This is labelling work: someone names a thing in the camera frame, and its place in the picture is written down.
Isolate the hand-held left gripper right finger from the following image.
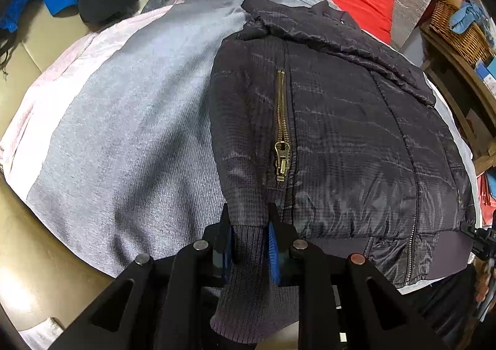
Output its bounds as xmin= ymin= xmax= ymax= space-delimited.
xmin=265 ymin=203 xmax=446 ymax=350

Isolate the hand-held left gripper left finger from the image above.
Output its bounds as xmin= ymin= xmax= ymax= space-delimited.
xmin=48 ymin=203 xmax=237 ymax=350

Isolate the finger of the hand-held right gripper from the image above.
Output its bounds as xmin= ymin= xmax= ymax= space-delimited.
xmin=460 ymin=220 xmax=483 ymax=246

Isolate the dark quilted jacket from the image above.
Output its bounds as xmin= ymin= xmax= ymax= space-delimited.
xmin=207 ymin=0 xmax=477 ymax=345

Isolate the person's right hand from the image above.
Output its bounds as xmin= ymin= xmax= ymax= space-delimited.
xmin=475 ymin=257 xmax=491 ymax=302

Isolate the stack of pink cloths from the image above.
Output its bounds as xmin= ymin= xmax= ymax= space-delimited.
xmin=476 ymin=172 xmax=496 ymax=227

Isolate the dark cloth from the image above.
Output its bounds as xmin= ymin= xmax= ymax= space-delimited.
xmin=403 ymin=265 xmax=485 ymax=347

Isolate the blue cardboard box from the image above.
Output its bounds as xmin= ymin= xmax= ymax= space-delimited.
xmin=475 ymin=59 xmax=496 ymax=83

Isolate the grey blanket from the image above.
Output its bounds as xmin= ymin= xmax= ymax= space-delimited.
xmin=19 ymin=0 xmax=330 ymax=348

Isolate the wooden table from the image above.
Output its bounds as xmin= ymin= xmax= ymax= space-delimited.
xmin=420 ymin=20 xmax=496 ymax=176

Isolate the beige sofa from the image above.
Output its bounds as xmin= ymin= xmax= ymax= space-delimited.
xmin=0 ymin=0 xmax=117 ymax=339

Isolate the wicker basket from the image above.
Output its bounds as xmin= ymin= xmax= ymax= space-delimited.
xmin=430 ymin=0 xmax=494 ymax=68

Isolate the blue cloth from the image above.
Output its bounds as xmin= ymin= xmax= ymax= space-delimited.
xmin=449 ymin=1 xmax=485 ymax=35

